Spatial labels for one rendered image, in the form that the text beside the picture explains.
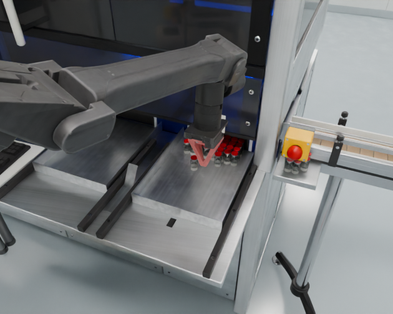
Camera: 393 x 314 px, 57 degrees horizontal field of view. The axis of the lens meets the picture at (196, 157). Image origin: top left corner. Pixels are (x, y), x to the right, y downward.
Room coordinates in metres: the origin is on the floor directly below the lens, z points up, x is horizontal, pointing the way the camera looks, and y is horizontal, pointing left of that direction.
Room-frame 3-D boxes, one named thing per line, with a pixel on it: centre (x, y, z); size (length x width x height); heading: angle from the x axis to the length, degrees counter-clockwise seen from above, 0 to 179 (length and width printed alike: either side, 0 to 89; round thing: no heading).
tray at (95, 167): (0.92, 0.30, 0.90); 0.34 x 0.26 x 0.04; 157
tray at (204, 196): (0.79, -0.01, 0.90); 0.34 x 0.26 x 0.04; 157
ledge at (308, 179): (0.84, -0.32, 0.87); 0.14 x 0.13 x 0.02; 157
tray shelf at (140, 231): (0.79, 0.17, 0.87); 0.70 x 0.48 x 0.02; 67
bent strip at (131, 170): (0.71, 0.21, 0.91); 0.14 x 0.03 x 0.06; 156
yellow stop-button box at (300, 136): (0.80, -0.29, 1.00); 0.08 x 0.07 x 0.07; 157
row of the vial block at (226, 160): (0.87, -0.04, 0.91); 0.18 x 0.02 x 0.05; 67
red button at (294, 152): (0.76, -0.27, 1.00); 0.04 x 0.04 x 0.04; 67
